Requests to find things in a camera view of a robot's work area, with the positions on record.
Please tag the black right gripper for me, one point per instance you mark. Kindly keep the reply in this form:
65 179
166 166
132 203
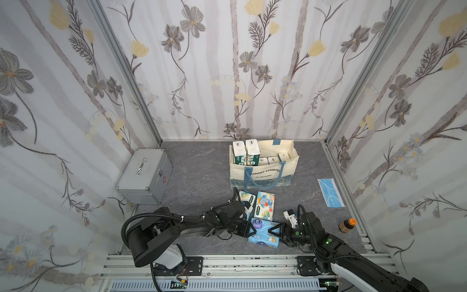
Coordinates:
286 230

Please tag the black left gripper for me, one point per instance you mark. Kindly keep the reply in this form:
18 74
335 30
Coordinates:
244 220

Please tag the elephant tissue pack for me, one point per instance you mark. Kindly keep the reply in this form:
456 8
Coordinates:
248 200
264 207
253 152

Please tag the cream canvas tote bag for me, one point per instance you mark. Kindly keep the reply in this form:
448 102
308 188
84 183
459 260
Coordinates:
267 176

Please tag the green barcode tissue pack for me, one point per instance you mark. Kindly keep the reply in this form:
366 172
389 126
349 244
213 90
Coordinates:
284 156
239 153

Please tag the purple tissue pack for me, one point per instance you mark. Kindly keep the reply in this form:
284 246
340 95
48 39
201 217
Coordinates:
273 160

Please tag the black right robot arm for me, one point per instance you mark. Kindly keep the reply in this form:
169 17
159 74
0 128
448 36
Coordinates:
331 255

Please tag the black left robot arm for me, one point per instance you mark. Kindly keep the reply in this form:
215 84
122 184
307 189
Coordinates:
151 237

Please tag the blue face mask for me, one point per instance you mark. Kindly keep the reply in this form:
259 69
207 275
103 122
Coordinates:
331 193

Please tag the grey metal box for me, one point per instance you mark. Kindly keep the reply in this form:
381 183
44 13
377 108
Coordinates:
146 176

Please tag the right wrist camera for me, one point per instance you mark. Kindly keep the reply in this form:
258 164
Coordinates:
291 217

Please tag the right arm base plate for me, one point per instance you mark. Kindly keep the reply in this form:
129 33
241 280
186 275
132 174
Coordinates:
310 266

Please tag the white slotted cable duct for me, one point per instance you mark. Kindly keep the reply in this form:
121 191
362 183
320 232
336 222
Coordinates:
220 285

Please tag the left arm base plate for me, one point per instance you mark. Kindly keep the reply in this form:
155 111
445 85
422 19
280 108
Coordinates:
191 266

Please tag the aluminium mounting rail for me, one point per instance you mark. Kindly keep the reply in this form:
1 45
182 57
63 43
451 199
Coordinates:
214 266

